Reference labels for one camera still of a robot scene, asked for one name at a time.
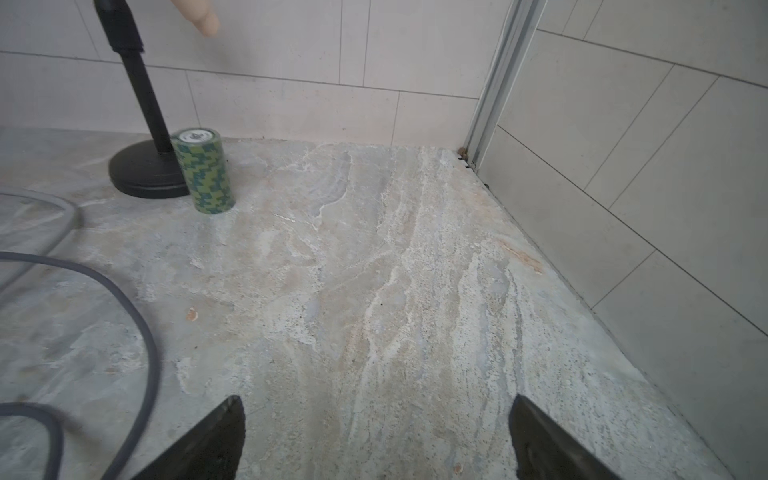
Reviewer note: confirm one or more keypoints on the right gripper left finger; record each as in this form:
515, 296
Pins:
212, 449

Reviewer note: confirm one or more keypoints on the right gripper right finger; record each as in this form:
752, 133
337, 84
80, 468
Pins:
544, 450

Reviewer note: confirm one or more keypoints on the beige microphone on stand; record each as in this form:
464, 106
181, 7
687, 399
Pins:
148, 169

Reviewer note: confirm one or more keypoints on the green camouflage tape roll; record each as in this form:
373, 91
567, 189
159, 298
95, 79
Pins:
200, 154

